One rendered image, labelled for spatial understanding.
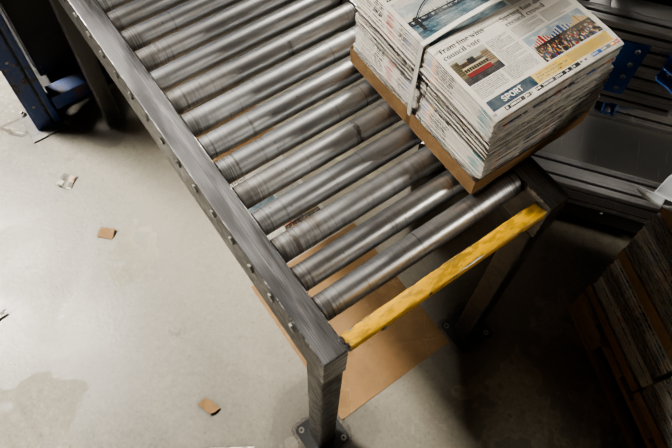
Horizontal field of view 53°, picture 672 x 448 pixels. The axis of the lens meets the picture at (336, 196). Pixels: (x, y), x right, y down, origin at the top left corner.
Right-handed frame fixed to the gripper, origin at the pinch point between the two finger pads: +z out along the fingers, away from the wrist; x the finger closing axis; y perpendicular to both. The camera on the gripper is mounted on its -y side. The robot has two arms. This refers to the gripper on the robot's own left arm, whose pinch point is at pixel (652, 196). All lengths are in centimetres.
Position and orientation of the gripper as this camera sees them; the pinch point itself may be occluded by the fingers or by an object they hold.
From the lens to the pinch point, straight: 136.1
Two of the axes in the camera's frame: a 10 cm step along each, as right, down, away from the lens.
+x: -7.6, -1.1, -6.4
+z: -5.5, -4.2, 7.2
